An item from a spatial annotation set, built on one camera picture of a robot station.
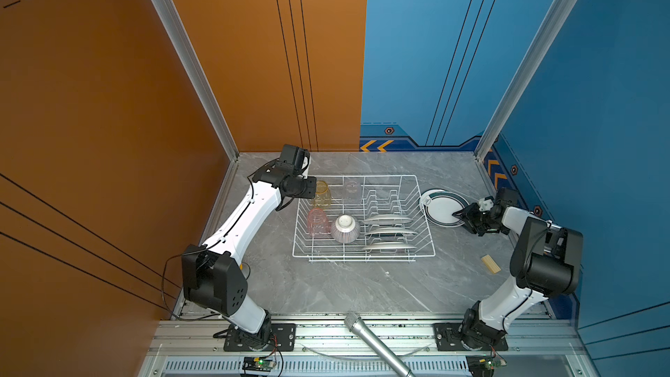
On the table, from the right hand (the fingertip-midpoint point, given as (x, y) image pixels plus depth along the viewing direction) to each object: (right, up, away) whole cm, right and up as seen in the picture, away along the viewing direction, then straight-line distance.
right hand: (456, 216), depth 95 cm
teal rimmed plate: (-26, -1, -6) cm, 26 cm away
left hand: (-52, +12, -11) cm, 54 cm away
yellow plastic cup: (-49, +6, 0) cm, 50 cm away
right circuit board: (-3, -37, -25) cm, 45 cm away
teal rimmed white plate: (-8, +7, +9) cm, 14 cm away
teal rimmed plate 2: (-25, -4, -6) cm, 26 cm away
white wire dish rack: (-34, -1, +2) cm, 34 cm away
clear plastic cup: (-38, +9, -1) cm, 39 cm away
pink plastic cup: (-51, -2, -3) cm, 51 cm away
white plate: (-28, -6, -18) cm, 33 cm away
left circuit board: (-65, -37, -24) cm, 78 cm away
